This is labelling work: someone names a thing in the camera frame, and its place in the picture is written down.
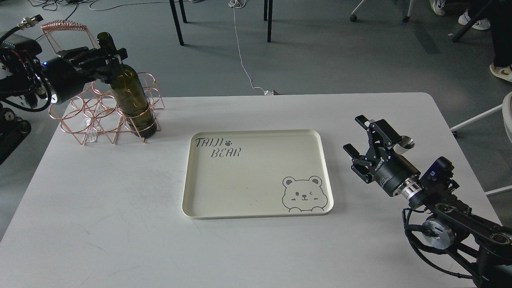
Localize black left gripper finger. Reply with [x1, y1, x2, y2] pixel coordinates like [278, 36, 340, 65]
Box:
[87, 48, 128, 65]
[93, 66, 120, 84]

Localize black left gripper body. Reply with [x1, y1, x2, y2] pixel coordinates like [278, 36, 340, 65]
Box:
[41, 47, 113, 104]

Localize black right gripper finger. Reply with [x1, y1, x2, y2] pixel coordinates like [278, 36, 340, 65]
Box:
[355, 115, 402, 160]
[343, 143, 376, 184]

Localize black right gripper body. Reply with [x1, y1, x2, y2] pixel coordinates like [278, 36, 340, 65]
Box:
[360, 147, 420, 196]

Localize silver metal jigger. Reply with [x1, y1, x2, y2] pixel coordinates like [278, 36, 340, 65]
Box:
[394, 135, 415, 155]

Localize dark green wine bottle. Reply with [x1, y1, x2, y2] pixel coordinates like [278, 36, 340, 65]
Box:
[97, 32, 158, 139]

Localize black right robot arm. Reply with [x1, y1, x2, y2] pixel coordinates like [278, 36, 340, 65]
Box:
[344, 115, 512, 288]

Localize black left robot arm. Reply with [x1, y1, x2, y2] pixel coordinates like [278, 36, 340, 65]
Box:
[1, 14, 128, 112]

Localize office chair wheels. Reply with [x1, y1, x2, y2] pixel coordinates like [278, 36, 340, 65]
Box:
[349, 0, 416, 23]

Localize cream bear serving tray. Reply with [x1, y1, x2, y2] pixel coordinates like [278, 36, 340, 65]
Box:
[182, 129, 334, 218]

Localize white chair base right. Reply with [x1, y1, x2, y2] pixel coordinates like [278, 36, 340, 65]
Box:
[450, 92, 511, 197]

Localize black table legs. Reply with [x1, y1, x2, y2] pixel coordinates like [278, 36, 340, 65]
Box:
[168, 0, 273, 46]

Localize copper wire wine rack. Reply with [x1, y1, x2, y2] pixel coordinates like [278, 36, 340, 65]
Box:
[42, 20, 165, 144]

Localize white floor cable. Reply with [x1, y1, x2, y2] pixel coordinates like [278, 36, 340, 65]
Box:
[228, 0, 273, 96]

